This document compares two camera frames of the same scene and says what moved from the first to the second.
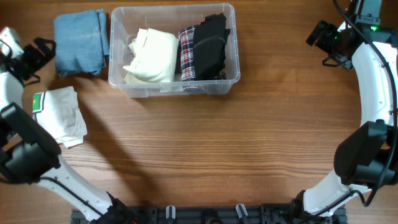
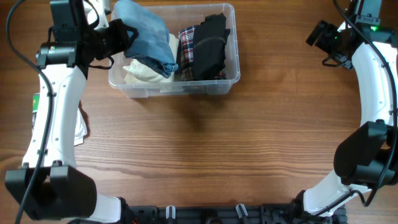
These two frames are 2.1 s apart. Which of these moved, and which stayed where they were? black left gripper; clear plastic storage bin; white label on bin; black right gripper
Moved: black left gripper
Stayed: clear plastic storage bin; black right gripper; white label on bin
